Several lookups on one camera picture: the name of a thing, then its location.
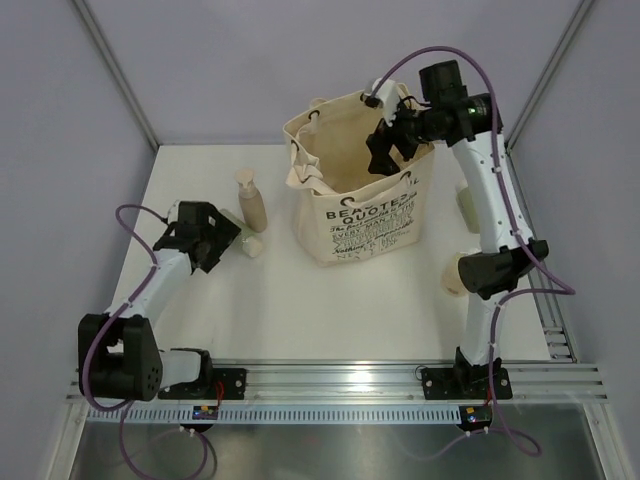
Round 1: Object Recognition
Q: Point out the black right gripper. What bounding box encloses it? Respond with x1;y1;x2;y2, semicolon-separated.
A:
365;96;440;179

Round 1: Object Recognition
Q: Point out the pale green lotion tube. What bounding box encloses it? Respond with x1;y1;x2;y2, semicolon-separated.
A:
220;209;263;258

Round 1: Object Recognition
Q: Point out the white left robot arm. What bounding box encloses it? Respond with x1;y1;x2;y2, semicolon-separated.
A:
77;201;241;411

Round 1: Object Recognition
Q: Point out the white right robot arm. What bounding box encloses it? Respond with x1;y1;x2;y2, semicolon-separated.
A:
363;60;549;400

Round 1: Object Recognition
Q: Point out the cream canvas tote bag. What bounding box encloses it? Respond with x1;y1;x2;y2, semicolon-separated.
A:
283;92;435;266

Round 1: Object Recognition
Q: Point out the beige pump bottle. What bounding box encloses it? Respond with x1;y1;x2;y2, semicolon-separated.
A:
235;168;268;233

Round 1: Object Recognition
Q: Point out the pale green round bottle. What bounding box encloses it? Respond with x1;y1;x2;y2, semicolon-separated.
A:
456;182;480;234

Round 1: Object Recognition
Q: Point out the cream pump lotion bottle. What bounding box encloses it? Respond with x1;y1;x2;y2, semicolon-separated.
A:
440;252;468;298

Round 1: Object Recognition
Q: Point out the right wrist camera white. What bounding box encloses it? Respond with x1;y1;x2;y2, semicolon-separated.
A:
361;78;407;126

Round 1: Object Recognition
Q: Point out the right aluminium frame post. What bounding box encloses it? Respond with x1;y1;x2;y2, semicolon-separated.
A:
505;0;597;152

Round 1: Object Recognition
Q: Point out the aluminium frame post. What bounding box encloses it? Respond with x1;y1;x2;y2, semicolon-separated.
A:
505;0;597;152
69;0;161;153

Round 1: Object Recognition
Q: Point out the white slotted cable duct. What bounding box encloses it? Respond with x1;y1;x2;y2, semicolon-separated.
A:
84;404;464;424

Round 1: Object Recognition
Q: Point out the left aluminium frame post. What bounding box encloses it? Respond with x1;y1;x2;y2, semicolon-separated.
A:
69;0;161;153

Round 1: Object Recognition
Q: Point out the aluminium mounting rail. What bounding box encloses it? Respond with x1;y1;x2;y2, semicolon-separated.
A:
64;357;609;406

